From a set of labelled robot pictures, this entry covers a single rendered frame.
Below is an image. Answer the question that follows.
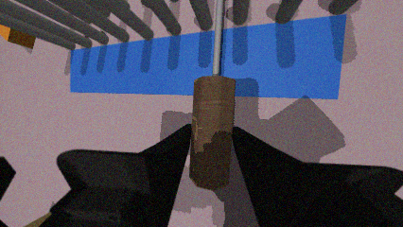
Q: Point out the screwdriver with wooden handle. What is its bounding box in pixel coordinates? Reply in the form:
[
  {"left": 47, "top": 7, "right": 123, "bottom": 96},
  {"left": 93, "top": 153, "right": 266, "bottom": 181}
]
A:
[{"left": 189, "top": 0, "right": 236, "bottom": 191}]

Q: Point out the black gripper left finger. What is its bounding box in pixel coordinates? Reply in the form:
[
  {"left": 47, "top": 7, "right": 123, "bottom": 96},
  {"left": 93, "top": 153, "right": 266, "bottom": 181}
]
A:
[{"left": 56, "top": 124, "right": 192, "bottom": 227}]

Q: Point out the blue flat strip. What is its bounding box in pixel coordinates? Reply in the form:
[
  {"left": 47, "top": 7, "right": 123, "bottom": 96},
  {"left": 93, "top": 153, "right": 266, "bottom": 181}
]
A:
[{"left": 71, "top": 14, "right": 346, "bottom": 99}]

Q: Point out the orange rectangular bar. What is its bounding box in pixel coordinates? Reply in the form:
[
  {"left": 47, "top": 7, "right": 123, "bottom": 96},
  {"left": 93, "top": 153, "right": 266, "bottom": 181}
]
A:
[{"left": 0, "top": 25, "right": 36, "bottom": 49}]

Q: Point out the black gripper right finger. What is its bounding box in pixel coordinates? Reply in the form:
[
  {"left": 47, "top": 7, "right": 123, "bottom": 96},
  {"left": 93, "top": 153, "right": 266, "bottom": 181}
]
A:
[{"left": 232, "top": 127, "right": 403, "bottom": 227}]

